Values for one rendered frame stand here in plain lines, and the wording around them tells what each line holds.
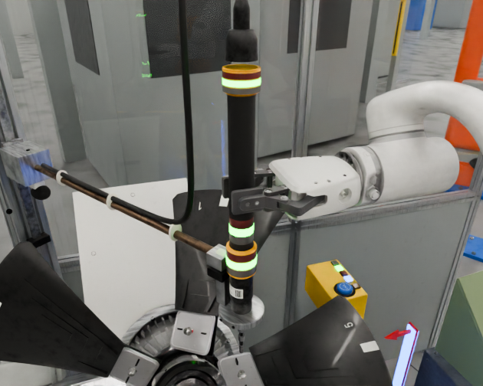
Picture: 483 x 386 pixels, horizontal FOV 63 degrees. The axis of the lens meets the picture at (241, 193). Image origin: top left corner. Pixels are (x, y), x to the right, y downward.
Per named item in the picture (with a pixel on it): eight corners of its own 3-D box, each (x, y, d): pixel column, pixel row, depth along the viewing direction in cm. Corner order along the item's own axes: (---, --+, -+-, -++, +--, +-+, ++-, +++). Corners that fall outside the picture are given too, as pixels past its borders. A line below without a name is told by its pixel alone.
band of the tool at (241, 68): (215, 93, 45) (214, 67, 44) (238, 87, 48) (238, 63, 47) (244, 99, 43) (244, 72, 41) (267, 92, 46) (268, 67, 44)
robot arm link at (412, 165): (378, 135, 52) (387, 204, 52) (458, 125, 56) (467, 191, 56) (345, 144, 60) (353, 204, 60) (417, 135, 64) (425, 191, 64)
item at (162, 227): (34, 171, 88) (33, 165, 87) (41, 169, 89) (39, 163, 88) (218, 262, 58) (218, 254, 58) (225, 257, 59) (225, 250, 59)
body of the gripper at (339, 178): (368, 217, 53) (291, 230, 50) (331, 185, 62) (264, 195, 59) (377, 166, 50) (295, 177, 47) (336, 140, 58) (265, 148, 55)
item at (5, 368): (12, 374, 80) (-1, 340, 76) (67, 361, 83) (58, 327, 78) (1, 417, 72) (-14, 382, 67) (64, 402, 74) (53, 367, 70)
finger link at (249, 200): (289, 217, 49) (238, 225, 47) (280, 204, 52) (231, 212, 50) (290, 194, 48) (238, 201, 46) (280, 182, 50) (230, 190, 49)
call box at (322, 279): (303, 292, 117) (306, 264, 112) (333, 286, 120) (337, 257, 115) (330, 332, 103) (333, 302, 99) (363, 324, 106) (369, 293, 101)
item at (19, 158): (4, 178, 93) (-5, 144, 89) (34, 168, 98) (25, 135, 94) (26, 190, 87) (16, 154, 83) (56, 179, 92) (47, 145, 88)
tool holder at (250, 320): (199, 310, 61) (195, 259, 57) (228, 286, 66) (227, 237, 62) (245, 338, 56) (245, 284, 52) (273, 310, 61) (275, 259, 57)
